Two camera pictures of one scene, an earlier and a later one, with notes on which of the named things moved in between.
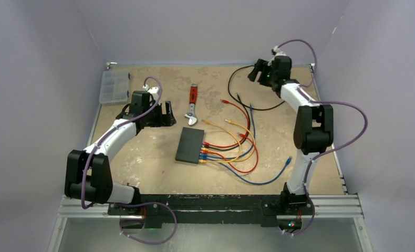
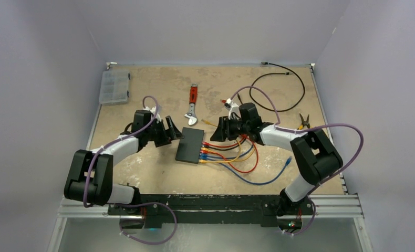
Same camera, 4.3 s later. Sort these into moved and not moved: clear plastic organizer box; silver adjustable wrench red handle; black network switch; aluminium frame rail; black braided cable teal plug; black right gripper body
Moved: black right gripper body; black braided cable teal plug
Not moved: aluminium frame rail; black network switch; silver adjustable wrench red handle; clear plastic organizer box
